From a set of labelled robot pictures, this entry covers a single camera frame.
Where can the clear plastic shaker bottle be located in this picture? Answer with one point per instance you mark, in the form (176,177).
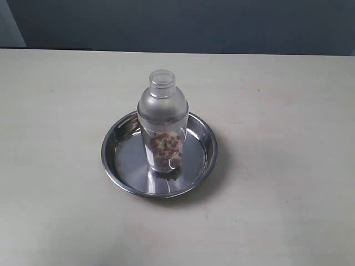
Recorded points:
(163,112)

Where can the round stainless steel plate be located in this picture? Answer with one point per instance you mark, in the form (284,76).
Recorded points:
(124,159)

